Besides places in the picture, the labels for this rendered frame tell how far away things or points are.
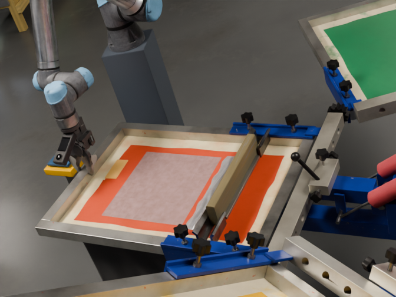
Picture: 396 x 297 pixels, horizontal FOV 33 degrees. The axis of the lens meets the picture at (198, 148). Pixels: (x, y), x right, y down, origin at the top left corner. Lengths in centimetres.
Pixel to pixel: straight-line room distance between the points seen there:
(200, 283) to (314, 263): 28
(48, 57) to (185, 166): 60
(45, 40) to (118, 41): 41
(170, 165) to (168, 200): 19
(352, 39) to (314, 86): 158
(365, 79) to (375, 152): 124
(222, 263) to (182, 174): 79
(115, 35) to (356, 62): 94
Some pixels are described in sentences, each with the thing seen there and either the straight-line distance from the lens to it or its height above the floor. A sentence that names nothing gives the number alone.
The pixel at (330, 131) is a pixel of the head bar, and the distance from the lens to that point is 220.
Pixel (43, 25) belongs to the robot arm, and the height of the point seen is 150.
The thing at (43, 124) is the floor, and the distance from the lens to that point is 500.
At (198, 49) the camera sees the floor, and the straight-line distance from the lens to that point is 524.
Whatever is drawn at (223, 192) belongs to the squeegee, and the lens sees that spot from 203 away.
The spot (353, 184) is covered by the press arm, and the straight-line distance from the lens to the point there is 199.
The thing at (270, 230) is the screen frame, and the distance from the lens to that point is 196.
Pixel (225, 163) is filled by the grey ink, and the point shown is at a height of 97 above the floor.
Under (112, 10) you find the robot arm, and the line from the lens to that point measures 264.
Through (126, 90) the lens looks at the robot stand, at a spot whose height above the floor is 103.
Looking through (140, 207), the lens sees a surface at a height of 97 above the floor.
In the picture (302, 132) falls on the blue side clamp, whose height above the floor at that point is 101.
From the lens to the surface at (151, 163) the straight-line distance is 241.
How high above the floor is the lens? 232
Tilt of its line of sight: 34 degrees down
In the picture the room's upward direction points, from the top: 18 degrees counter-clockwise
